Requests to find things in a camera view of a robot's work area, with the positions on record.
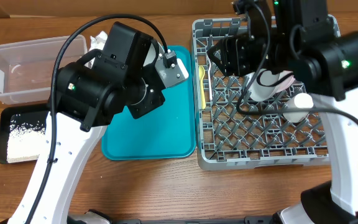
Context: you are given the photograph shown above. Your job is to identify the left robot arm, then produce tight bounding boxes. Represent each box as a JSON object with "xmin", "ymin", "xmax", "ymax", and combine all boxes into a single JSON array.
[{"xmin": 9, "ymin": 14, "xmax": 189, "ymax": 223}]

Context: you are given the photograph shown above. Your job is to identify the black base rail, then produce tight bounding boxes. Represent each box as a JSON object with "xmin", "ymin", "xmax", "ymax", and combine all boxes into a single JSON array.
[{"xmin": 67, "ymin": 210, "xmax": 310, "ymax": 224}]

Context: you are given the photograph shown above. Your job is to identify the black plastic tray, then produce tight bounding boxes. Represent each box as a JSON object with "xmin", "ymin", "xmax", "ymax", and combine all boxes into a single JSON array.
[{"xmin": 0, "ymin": 103, "xmax": 49, "ymax": 164}]

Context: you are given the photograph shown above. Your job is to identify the grey dishwasher rack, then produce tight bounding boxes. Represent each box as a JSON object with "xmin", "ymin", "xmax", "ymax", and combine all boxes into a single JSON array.
[{"xmin": 191, "ymin": 18, "xmax": 330, "ymax": 170}]

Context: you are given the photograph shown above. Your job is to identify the pile of white rice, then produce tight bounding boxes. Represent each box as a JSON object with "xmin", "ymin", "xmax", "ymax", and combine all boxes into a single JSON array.
[{"xmin": 6, "ymin": 111, "xmax": 48, "ymax": 164}]

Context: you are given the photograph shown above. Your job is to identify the white plastic fork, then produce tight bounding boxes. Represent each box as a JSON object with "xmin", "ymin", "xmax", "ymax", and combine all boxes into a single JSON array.
[{"xmin": 206, "ymin": 56, "xmax": 213, "ymax": 102}]

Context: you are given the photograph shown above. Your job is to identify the grey bowl of rice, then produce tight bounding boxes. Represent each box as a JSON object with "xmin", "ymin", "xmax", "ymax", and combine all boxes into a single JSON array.
[{"xmin": 143, "ymin": 42, "xmax": 163, "ymax": 67}]

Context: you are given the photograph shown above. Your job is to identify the crumpled white napkin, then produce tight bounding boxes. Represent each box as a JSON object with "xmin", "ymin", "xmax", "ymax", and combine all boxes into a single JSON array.
[{"xmin": 89, "ymin": 31, "xmax": 108, "ymax": 52}]

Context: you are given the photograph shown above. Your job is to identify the white cup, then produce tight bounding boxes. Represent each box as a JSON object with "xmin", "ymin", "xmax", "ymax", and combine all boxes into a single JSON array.
[{"xmin": 283, "ymin": 93, "xmax": 314, "ymax": 123}]

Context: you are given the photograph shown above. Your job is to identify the clear plastic bin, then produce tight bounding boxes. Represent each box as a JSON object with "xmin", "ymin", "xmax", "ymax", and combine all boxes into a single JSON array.
[{"xmin": 0, "ymin": 34, "xmax": 88, "ymax": 105}]

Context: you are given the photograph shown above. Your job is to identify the white round plate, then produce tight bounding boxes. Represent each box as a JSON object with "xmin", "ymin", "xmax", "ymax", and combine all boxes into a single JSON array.
[{"xmin": 274, "ymin": 70, "xmax": 295, "ymax": 93}]

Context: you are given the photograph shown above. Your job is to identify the teal serving tray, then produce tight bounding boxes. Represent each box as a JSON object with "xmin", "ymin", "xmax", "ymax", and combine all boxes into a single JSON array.
[{"xmin": 101, "ymin": 45, "xmax": 197, "ymax": 161}]

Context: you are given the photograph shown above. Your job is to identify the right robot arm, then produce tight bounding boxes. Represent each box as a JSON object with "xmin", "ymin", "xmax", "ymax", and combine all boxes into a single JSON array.
[{"xmin": 207, "ymin": 1, "xmax": 358, "ymax": 223}]

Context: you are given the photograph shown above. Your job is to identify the grey round plate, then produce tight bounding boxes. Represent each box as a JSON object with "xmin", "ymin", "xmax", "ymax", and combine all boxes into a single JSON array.
[{"xmin": 249, "ymin": 68, "xmax": 280, "ymax": 102}]

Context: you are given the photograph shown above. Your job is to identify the yellow plastic spoon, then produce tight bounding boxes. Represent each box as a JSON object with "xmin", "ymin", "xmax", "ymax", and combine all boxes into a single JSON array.
[{"xmin": 198, "ymin": 65, "xmax": 206, "ymax": 110}]

